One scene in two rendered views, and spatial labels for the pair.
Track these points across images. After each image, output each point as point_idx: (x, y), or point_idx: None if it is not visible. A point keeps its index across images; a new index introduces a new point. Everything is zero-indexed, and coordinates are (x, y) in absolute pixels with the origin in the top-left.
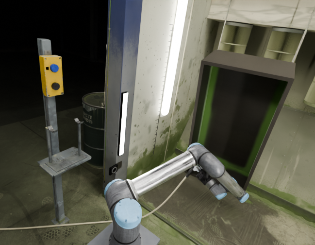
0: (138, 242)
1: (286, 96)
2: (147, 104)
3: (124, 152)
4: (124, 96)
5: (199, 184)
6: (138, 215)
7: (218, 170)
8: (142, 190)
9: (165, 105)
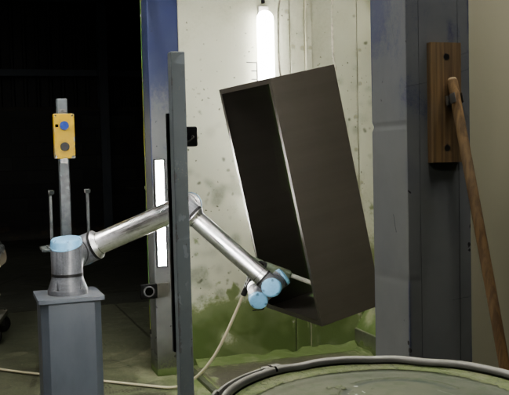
0: (74, 285)
1: (275, 104)
2: (218, 190)
3: None
4: (156, 164)
5: None
6: (69, 240)
7: None
8: (102, 239)
9: None
